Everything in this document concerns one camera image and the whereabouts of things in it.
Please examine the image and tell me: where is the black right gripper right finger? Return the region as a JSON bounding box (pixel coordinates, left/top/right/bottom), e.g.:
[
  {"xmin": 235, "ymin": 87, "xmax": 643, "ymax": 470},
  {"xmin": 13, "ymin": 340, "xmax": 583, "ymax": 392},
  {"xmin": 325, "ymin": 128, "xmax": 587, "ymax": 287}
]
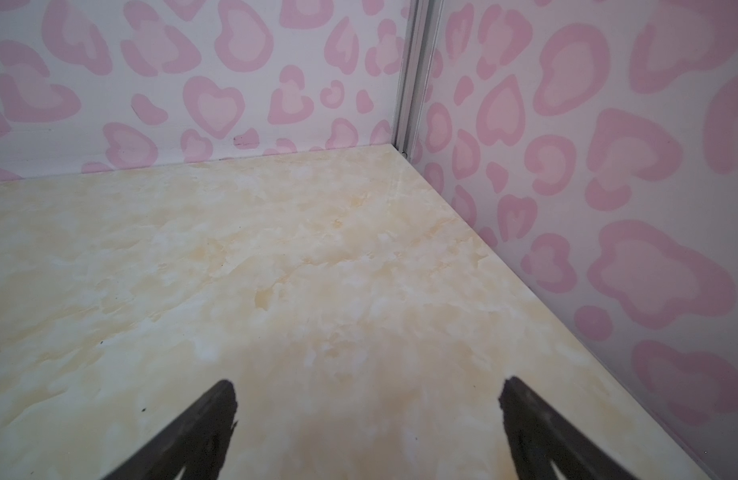
[{"xmin": 499, "ymin": 376, "xmax": 636, "ymax": 480}]

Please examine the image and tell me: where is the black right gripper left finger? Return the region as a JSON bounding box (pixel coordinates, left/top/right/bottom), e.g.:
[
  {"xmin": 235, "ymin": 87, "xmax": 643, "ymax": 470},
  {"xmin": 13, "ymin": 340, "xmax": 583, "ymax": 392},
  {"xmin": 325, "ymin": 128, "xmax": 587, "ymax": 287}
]
[{"xmin": 106, "ymin": 380, "xmax": 238, "ymax": 479}]

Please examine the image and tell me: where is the aluminium corner frame post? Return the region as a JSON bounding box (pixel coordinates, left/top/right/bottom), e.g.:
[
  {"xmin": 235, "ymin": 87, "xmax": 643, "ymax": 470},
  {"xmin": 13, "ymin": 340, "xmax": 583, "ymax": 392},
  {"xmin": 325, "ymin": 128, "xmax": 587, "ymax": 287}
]
[{"xmin": 391, "ymin": 0, "xmax": 444, "ymax": 160}]

